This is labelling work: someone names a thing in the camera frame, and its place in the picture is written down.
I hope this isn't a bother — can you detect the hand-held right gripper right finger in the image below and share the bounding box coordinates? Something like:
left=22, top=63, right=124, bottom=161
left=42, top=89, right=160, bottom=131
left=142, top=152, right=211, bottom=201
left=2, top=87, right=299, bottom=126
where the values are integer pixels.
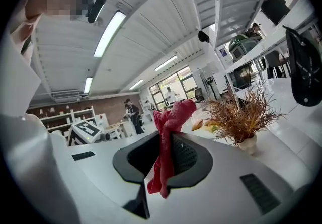
left=145, top=132, right=301, bottom=224

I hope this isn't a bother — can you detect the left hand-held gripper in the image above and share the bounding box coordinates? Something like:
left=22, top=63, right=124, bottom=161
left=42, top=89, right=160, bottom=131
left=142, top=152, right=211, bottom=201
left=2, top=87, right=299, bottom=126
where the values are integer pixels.
left=67, top=120, right=103, bottom=147

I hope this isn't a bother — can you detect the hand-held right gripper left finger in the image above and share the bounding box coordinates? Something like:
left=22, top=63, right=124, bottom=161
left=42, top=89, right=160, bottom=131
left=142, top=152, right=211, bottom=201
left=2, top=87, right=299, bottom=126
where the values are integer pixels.
left=67, top=131, right=163, bottom=220

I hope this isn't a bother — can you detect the red cloth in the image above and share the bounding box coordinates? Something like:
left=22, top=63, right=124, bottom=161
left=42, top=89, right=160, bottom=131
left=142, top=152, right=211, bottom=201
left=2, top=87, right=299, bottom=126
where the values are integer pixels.
left=147, top=99, right=198, bottom=199

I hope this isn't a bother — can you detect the white wooden shelf unit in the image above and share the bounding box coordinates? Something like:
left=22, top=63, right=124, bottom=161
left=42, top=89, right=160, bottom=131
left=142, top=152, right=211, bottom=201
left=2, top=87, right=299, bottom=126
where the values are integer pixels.
left=39, top=105, right=98, bottom=138

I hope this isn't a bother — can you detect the long ceiling light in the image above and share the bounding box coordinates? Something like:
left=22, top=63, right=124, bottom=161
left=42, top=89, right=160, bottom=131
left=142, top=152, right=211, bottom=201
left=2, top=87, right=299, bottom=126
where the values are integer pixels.
left=93, top=10, right=127, bottom=58
left=153, top=55, right=178, bottom=72
left=83, top=77, right=94, bottom=94
left=129, top=80, right=144, bottom=91

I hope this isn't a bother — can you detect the dried orange potted plant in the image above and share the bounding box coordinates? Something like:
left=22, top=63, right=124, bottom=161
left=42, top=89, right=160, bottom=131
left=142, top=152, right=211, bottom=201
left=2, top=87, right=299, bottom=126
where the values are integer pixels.
left=201, top=79, right=286, bottom=156

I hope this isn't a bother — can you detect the white table with dark legs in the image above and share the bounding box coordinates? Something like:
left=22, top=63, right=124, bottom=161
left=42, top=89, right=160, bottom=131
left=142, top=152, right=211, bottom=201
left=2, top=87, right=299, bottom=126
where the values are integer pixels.
left=181, top=122, right=322, bottom=176

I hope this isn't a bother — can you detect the person's torso in pink shirt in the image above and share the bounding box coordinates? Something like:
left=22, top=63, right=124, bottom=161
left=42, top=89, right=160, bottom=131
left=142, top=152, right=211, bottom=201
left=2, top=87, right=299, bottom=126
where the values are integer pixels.
left=0, top=14, right=43, bottom=118

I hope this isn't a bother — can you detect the large window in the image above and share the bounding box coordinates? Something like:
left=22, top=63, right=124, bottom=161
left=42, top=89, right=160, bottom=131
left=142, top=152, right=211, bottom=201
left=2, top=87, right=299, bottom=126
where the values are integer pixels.
left=149, top=66, right=198, bottom=111

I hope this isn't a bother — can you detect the black microwave oven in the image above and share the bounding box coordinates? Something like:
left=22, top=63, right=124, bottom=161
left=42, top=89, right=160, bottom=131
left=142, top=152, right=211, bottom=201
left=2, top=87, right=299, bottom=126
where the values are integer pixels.
left=229, top=63, right=255, bottom=90

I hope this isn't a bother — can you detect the small black hanging object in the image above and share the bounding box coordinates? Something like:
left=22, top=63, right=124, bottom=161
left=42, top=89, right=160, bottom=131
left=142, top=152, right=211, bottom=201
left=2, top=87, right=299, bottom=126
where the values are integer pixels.
left=198, top=30, right=210, bottom=43

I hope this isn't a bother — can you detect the green domed appliance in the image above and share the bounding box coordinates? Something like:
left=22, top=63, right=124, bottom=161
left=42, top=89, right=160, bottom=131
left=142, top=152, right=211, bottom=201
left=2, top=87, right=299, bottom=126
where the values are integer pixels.
left=227, top=32, right=263, bottom=63

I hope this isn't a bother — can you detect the black cap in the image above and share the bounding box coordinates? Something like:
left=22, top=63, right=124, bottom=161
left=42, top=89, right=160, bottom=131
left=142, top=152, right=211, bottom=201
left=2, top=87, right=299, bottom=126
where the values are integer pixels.
left=282, top=25, right=322, bottom=107

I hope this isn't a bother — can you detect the black head-worn camera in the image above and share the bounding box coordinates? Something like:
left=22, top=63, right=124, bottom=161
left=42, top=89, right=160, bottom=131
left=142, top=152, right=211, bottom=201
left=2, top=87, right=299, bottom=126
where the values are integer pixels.
left=86, top=0, right=108, bottom=24

